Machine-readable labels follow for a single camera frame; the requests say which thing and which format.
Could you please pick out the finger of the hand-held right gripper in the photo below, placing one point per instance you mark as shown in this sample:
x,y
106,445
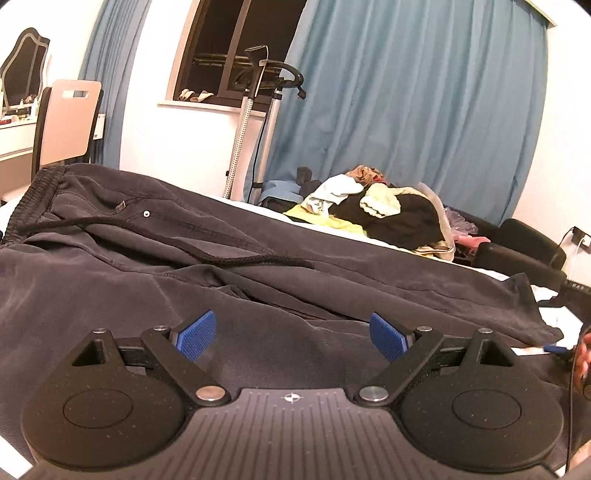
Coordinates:
x,y
558,349

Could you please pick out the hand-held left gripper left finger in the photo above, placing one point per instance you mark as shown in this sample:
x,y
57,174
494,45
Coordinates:
x,y
198,334

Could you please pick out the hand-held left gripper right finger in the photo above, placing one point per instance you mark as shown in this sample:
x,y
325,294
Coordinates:
x,y
385,337

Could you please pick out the black pants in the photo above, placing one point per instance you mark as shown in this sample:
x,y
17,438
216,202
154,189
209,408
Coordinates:
x,y
277,249

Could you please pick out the person's right hand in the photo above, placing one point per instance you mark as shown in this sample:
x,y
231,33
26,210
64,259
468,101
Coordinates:
x,y
584,357

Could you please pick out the black sofa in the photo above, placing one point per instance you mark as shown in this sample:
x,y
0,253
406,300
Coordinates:
x,y
512,256

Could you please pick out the black garment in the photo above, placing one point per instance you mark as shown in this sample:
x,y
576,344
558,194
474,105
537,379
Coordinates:
x,y
401,226

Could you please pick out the pink cloth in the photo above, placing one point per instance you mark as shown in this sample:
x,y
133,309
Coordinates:
x,y
471,241

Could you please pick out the pale yellow garment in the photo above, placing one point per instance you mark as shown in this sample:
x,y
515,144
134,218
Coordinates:
x,y
381,203

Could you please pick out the clear plastic bag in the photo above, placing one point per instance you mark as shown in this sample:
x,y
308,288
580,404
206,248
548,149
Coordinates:
x,y
461,224

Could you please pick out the white garment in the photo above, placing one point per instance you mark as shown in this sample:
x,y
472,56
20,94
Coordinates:
x,y
337,191

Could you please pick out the light blue cloth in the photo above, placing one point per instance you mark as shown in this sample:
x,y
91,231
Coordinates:
x,y
277,191

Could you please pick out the brown patterned garment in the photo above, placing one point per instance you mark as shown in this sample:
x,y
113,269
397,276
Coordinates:
x,y
364,174

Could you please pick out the dark sock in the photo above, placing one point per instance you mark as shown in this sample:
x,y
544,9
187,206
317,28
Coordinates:
x,y
305,176

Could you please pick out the garment steamer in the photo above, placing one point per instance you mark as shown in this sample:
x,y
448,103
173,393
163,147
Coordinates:
x,y
251,115

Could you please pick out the wide blue curtain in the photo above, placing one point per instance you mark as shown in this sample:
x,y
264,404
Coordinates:
x,y
406,92

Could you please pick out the beige chair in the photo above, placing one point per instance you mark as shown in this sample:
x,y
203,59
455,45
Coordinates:
x,y
67,124

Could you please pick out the white desk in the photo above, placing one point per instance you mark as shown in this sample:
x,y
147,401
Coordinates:
x,y
14,152

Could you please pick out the narrow blue curtain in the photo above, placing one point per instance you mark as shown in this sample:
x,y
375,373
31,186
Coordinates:
x,y
115,69

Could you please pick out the dark window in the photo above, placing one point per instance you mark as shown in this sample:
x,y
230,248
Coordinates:
x,y
221,50

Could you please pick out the black framed vanity mirror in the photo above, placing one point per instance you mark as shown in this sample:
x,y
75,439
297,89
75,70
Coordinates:
x,y
21,69

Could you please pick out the wall socket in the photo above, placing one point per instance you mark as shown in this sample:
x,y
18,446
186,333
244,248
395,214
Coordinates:
x,y
582,239

